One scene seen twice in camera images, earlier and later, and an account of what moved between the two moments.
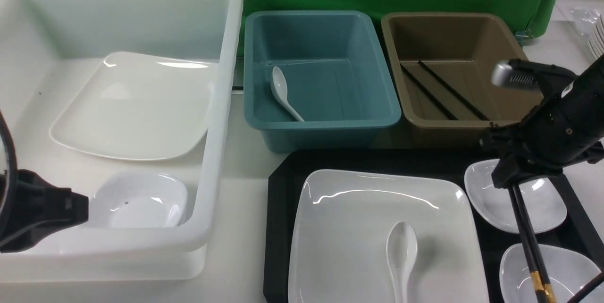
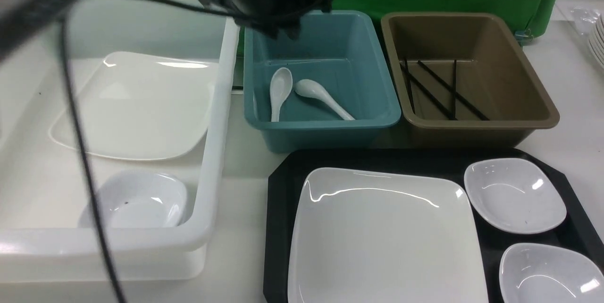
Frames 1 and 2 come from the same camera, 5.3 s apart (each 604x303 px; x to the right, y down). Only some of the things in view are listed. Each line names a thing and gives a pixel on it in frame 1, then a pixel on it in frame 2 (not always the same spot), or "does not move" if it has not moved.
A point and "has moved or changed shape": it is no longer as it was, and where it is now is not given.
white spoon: [401, 252] → [312, 88]
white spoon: [279, 86] has moved or changed shape
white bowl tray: [544, 197] does not move
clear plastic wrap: [583, 19] does not move
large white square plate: [339, 252] does not move
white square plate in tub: [139, 106] does not move
